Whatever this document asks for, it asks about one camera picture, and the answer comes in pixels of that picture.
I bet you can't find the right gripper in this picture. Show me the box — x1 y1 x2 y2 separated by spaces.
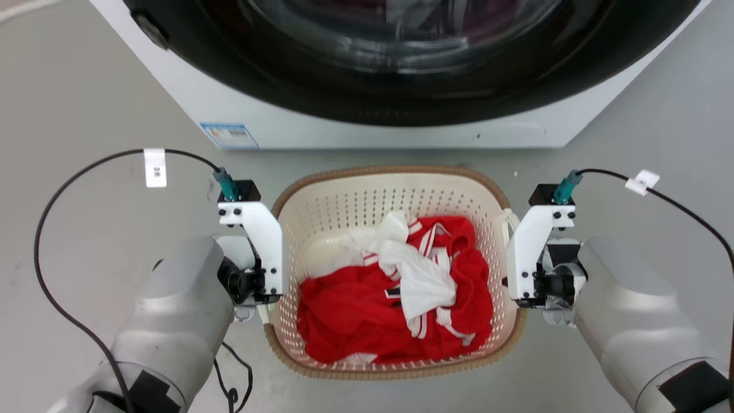
505 238 589 328

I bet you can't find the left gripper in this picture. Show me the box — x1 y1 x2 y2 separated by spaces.
216 235 282 322

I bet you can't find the cream perforated laundry basket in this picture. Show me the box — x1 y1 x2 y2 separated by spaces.
264 165 528 381

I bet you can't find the white garment with red stripes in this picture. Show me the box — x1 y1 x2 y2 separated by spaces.
341 211 477 340

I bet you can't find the blue energy label sticker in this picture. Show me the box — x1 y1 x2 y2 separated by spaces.
200 122 260 150

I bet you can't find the white washing machine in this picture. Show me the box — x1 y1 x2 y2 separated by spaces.
89 0 712 150

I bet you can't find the black round washer door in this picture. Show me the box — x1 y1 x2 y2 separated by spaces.
123 0 701 127

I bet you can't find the right white camera bracket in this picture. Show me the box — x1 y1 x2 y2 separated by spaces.
505 204 576 301

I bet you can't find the white camera bracket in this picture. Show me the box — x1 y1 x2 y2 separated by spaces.
505 204 576 301
218 201 285 297

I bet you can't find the left white camera bracket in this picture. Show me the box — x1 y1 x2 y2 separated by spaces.
218 201 285 297

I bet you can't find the thin black looped cable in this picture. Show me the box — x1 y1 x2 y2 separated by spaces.
213 341 254 413

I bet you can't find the right teal cable connector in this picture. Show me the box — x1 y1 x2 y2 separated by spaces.
553 170 584 206

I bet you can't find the teal cable connector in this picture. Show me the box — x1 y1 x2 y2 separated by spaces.
213 167 240 202
553 170 584 206

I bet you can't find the left teal cable connector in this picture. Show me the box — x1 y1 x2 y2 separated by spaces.
213 167 240 202

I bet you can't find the small white cable tag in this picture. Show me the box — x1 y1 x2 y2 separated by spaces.
624 170 661 197

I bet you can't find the white rectangular cable tag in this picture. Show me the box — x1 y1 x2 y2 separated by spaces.
143 149 167 189

